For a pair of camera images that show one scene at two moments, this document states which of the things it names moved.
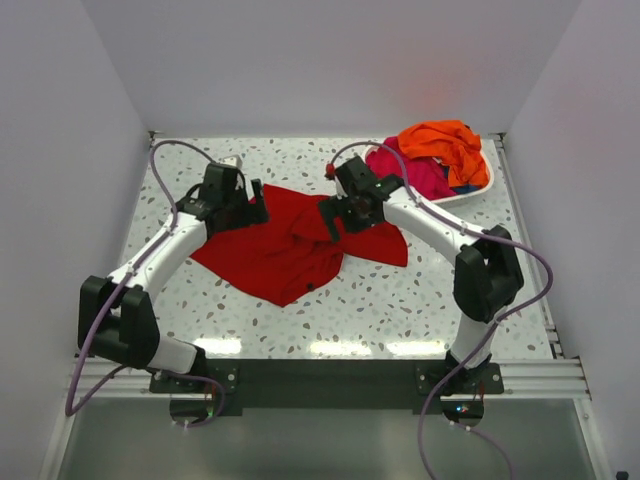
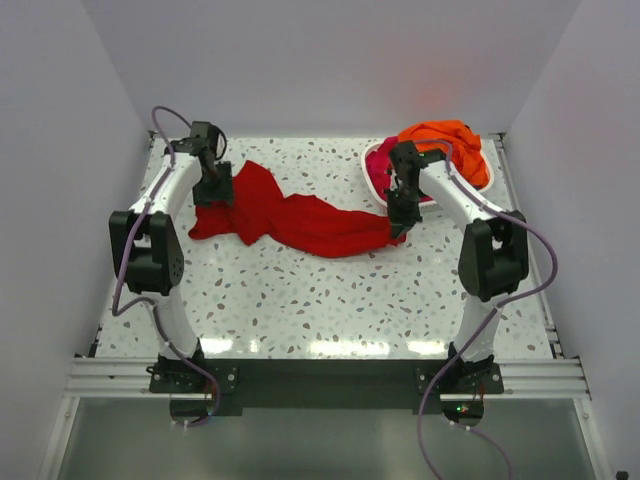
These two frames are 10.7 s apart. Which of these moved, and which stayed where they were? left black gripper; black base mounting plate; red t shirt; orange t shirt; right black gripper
Moved: right black gripper; left black gripper; red t shirt
Stayed: orange t shirt; black base mounting plate
